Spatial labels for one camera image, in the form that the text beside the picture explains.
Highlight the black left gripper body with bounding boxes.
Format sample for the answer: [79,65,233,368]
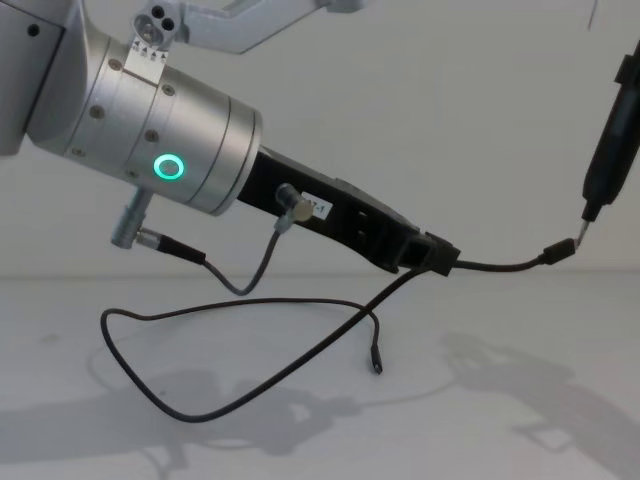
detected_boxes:
[236,145,427,274]

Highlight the thin black plug cable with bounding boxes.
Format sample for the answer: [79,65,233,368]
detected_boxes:
[99,222,590,423]

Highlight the white table cloth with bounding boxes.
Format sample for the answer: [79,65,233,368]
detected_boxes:
[0,272,640,480]

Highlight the grey wrist cable silver plug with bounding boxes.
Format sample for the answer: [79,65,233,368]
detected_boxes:
[110,183,322,298]

